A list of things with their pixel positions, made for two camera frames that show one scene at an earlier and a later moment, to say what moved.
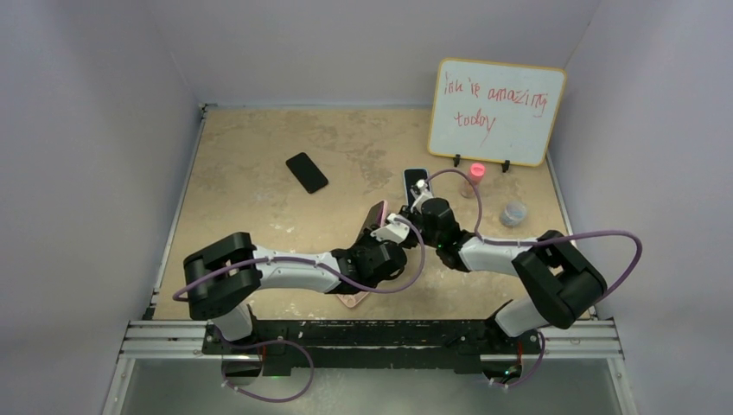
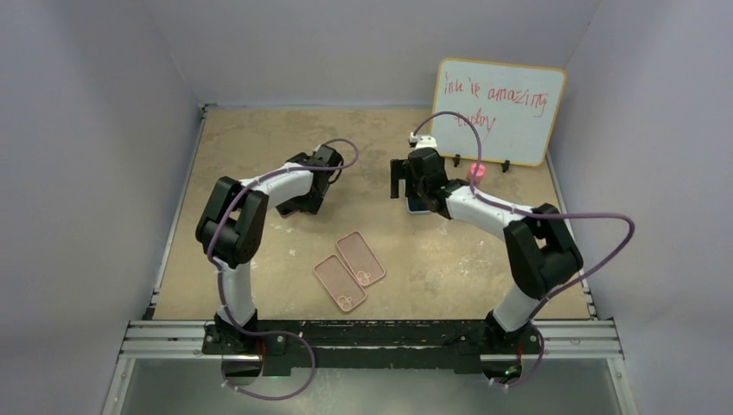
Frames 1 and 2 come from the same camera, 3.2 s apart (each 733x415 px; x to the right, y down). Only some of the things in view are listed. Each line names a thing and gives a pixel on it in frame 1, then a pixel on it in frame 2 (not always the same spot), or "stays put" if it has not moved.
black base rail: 374,346 stays put
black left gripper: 365,237 → 311,201
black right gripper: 404,212 → 400,172
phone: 376,214 → 286,209
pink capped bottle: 476,173 stays put
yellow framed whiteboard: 495,112 stays put
